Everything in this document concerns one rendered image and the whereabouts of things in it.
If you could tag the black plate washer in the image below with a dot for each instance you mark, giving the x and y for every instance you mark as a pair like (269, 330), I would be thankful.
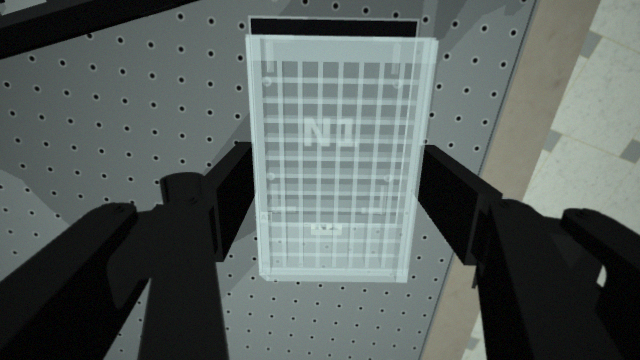
(26, 25)

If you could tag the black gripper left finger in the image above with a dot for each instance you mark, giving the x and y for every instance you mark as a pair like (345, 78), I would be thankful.
(60, 304)

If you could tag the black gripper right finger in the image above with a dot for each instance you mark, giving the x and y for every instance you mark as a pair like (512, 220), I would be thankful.
(533, 307)

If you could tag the black rectangular frame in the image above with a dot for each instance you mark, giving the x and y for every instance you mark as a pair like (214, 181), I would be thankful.
(333, 26)

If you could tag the grey flat base plate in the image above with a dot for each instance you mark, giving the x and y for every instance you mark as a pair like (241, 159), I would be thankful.
(102, 117)

